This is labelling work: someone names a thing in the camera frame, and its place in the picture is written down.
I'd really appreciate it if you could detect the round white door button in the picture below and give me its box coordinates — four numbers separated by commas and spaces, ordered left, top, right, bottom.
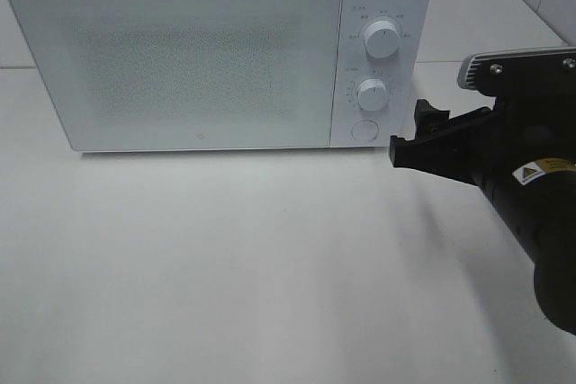
351, 120, 379, 142

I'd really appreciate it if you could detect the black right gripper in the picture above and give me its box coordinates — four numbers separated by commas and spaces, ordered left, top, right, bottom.
389, 96, 575, 240

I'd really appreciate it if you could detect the white microwave door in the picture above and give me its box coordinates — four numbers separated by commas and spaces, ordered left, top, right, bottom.
9, 0, 340, 152

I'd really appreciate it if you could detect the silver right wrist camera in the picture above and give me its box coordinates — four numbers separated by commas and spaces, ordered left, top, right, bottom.
456, 47, 575, 98

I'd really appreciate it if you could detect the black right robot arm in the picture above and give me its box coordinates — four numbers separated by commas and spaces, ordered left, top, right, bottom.
389, 99, 575, 333

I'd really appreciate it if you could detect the white round knob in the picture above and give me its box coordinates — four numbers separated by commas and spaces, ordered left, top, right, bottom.
363, 17, 401, 59
356, 78, 389, 112

